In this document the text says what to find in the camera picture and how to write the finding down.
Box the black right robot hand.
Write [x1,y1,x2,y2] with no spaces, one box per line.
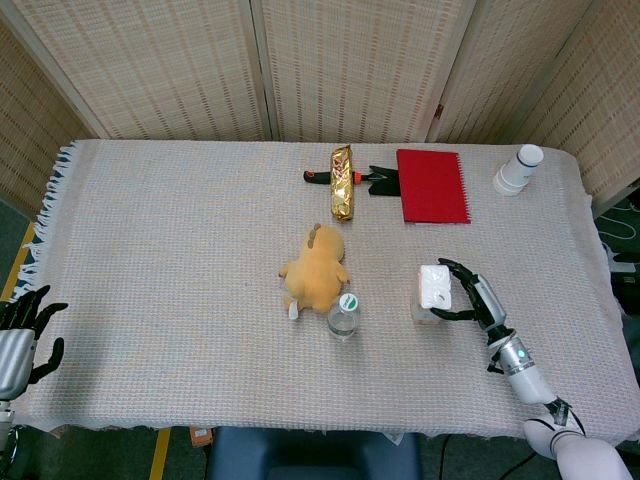
[429,257,517,342]

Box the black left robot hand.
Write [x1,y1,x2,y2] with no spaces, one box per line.
[0,284,69,401]

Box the white tissue pack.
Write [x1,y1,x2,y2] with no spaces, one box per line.
[410,264,454,325]

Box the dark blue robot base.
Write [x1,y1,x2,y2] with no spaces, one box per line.
[207,426,423,480]

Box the red spiral notebook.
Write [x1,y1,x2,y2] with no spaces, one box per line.
[396,148,473,225]

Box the white cylindrical bottle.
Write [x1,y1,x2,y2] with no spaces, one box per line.
[492,143,544,197]

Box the clear water bottle green label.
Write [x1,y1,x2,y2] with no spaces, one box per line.
[326,293,362,343]

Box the black tool with orange band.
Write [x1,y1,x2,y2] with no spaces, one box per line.
[302,165,401,197]

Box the woven beige tablecloth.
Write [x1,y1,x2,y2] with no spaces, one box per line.
[9,138,629,446]

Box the yellow plush toy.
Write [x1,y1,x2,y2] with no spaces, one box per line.
[277,223,351,321]

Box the gold foil snack pack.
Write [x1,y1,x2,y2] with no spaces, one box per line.
[329,143,356,221]

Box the woven rattan folding screen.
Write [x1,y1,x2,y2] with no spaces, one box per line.
[0,0,640,216]

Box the white cable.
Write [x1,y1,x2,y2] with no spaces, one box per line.
[598,197,640,244]

